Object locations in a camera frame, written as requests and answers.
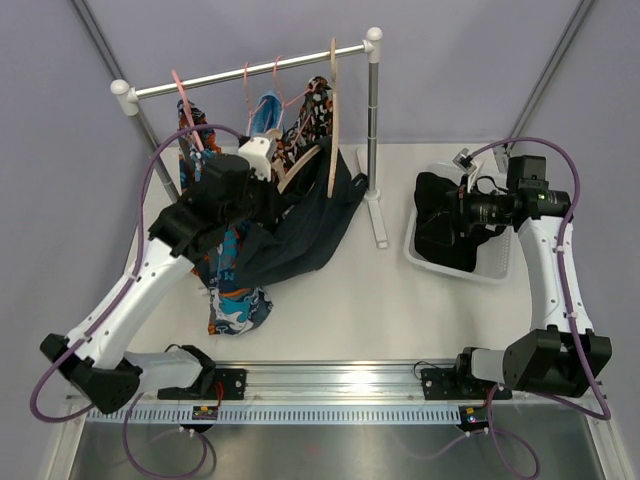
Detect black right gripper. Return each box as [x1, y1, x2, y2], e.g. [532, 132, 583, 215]
[416, 175, 513, 246]

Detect beige hanger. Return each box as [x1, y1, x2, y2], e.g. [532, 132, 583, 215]
[327, 38, 340, 198]
[264, 127, 321, 194]

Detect dark navy shorts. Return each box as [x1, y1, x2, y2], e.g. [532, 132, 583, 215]
[234, 136, 367, 288]

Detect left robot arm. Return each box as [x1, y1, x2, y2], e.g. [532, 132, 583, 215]
[40, 153, 279, 414]

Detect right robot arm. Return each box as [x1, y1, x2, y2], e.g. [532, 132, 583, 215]
[414, 155, 612, 398]

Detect light blue shorts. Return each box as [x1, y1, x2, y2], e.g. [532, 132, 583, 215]
[247, 90, 283, 137]

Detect orange black camouflage shorts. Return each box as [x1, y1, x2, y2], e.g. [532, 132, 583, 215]
[273, 76, 333, 172]

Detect skull print colourful shorts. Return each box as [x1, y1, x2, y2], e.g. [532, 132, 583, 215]
[178, 129, 273, 335]

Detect pink hanger middle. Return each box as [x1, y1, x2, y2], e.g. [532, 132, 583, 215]
[243, 62, 265, 136]

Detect pink hanger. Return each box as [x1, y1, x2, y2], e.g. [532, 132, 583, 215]
[243, 62, 265, 136]
[272, 55, 309, 142]
[171, 69, 205, 152]

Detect pink hanger left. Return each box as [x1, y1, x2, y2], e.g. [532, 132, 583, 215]
[171, 69, 205, 152]

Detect pink hanger right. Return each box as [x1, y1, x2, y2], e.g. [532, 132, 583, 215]
[272, 55, 309, 142]

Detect white plastic basket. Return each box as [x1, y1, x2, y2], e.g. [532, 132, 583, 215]
[402, 160, 514, 286]

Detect white clothes rack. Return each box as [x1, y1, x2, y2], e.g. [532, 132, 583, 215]
[110, 27, 389, 249]

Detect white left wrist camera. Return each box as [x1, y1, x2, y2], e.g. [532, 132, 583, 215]
[238, 135, 276, 181]

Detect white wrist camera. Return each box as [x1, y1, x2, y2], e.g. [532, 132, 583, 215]
[452, 148, 485, 193]
[238, 135, 276, 181]

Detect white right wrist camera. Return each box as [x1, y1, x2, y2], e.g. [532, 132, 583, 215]
[452, 148, 485, 193]

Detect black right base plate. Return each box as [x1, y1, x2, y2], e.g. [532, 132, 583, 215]
[418, 347, 512, 401]

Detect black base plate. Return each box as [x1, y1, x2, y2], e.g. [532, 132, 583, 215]
[418, 347, 512, 401]
[157, 367, 247, 401]

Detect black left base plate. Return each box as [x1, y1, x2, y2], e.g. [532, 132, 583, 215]
[157, 367, 247, 401]

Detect aluminium rail front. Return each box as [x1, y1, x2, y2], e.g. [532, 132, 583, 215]
[64, 362, 609, 406]

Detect white slotted cable duct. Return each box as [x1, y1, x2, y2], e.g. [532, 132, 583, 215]
[88, 404, 461, 425]

